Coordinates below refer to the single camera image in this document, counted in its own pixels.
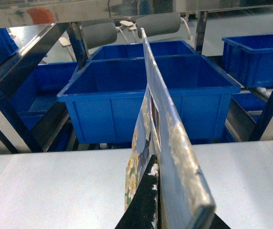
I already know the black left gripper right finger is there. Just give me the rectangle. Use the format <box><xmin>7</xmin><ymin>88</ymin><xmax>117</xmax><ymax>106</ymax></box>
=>
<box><xmin>210</xmin><ymin>214</ymin><xmax>230</xmax><ymax>229</ymax></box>

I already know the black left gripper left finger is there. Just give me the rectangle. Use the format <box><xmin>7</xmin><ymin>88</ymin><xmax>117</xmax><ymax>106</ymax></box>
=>
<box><xmin>116</xmin><ymin>155</ymin><xmax>159</xmax><ymax>229</ymax></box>

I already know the flower gift bag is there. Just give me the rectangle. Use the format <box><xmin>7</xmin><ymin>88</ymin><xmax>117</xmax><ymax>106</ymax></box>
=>
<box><xmin>125</xmin><ymin>31</ymin><xmax>216</xmax><ymax>229</ymax></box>

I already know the blue bin behind table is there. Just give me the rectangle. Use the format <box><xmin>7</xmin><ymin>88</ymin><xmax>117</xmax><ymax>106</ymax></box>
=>
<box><xmin>56</xmin><ymin>54</ymin><xmax>242</xmax><ymax>145</ymax></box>

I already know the blue bin right shelf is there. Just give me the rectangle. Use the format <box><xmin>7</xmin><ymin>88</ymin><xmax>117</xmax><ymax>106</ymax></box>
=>
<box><xmin>222</xmin><ymin>33</ymin><xmax>273</xmax><ymax>88</ymax></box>

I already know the grey office chair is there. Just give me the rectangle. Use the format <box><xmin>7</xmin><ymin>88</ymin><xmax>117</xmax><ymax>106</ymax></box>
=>
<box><xmin>117</xmin><ymin>13</ymin><xmax>192</xmax><ymax>44</ymax></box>
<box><xmin>59</xmin><ymin>19</ymin><xmax>120</xmax><ymax>62</ymax></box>

